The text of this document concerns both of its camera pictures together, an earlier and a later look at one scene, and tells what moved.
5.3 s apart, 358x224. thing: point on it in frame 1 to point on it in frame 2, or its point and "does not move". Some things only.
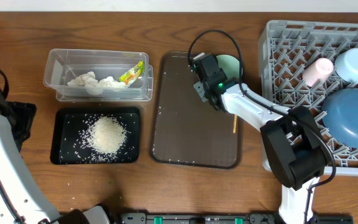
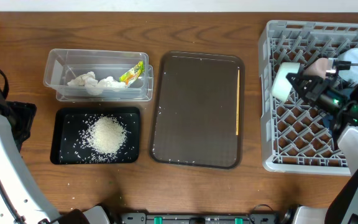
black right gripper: (198, 88) to (314, 83)
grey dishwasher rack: (285, 49) does not move
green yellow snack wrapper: (133, 73) does not move
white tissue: (88, 80) does not move
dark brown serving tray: (186, 134) does not move
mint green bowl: (230, 65) to (282, 86)
